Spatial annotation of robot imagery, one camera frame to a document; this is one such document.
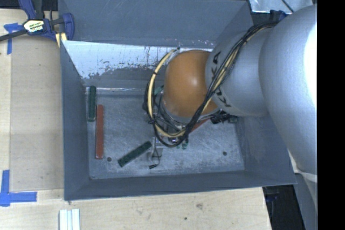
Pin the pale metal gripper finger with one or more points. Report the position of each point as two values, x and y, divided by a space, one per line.
159 148
151 155

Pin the dark green flat block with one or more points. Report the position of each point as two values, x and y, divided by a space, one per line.
134 154
92 103

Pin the red-brown flat block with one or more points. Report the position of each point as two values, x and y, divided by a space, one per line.
99 132

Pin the grey metal bin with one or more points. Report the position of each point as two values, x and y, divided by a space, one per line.
129 16

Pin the pale wood flat board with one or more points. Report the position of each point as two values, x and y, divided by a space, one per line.
35 115

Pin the black cylinder on white bracket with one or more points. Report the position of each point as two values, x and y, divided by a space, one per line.
223 118

